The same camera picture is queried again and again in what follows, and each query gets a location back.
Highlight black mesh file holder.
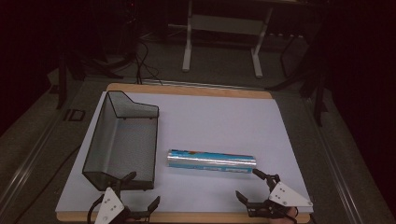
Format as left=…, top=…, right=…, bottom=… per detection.
left=81, top=90, right=160, bottom=192

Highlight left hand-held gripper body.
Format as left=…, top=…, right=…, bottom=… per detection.
left=93, top=181, right=149, bottom=224

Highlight person's right hand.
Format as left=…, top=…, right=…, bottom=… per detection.
left=281, top=206, right=299, bottom=224

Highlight blue and silver foil box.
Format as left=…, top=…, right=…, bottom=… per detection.
left=166, top=148, right=258, bottom=175

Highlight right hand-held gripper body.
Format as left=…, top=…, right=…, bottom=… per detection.
left=247, top=174, right=314, bottom=219

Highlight black floor cables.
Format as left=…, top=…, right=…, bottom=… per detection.
left=134, top=38, right=163, bottom=86

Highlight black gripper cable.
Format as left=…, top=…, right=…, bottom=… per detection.
left=87, top=194, right=106, bottom=224

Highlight white metal desk frame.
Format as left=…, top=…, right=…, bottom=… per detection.
left=181, top=0, right=275, bottom=79

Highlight white table mat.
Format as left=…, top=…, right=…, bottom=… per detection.
left=55, top=91, right=314, bottom=215

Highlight metal floor rail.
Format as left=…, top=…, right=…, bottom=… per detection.
left=0, top=105, right=68, bottom=213
left=306, top=97, right=365, bottom=224

